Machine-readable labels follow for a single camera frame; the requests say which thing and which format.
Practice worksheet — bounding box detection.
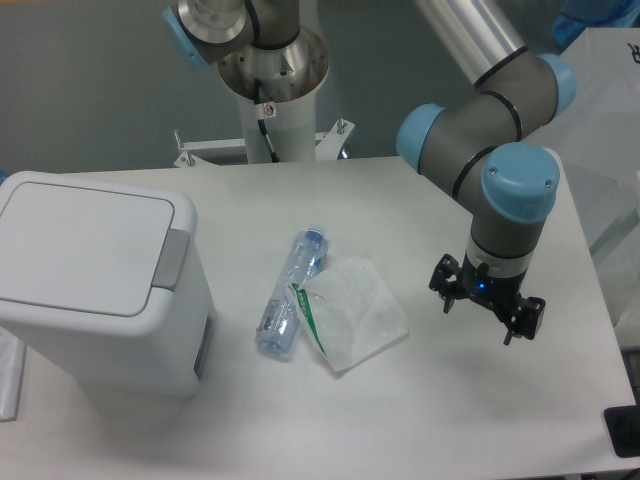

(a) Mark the white push-lid trash can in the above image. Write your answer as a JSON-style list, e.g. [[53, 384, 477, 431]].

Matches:
[[1, 171, 214, 396]]

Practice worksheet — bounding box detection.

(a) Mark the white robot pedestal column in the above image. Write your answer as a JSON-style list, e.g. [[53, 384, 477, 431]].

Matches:
[[236, 94, 316, 164]]

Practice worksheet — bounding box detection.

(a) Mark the clear plastic bag green stripe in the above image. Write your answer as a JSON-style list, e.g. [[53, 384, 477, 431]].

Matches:
[[298, 256, 409, 375]]

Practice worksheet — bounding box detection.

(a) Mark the grey robot base joint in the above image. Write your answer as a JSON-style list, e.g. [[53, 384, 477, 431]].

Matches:
[[162, 1, 329, 104]]

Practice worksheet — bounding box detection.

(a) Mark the clear plastic sheet left edge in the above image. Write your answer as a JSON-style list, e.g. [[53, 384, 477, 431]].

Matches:
[[0, 329, 26, 422]]

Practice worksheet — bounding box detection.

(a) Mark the blue object top right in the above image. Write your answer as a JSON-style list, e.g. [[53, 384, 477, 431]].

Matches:
[[552, 1, 639, 50]]

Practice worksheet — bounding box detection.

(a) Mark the black cable on pedestal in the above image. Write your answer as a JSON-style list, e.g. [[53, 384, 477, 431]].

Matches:
[[251, 77, 281, 164]]

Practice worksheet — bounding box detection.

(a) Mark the crushed clear plastic bottle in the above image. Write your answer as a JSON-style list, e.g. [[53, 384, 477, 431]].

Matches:
[[255, 225, 328, 356]]

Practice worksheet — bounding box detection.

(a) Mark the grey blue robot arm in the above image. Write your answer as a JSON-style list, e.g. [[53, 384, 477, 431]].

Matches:
[[396, 1, 577, 339]]

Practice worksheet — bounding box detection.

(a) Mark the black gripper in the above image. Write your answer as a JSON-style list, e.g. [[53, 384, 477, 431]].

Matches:
[[429, 254, 546, 345]]

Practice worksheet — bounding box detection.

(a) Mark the white clamp bracket with bolts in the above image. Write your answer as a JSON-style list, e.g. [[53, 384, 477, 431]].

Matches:
[[173, 118, 355, 168]]

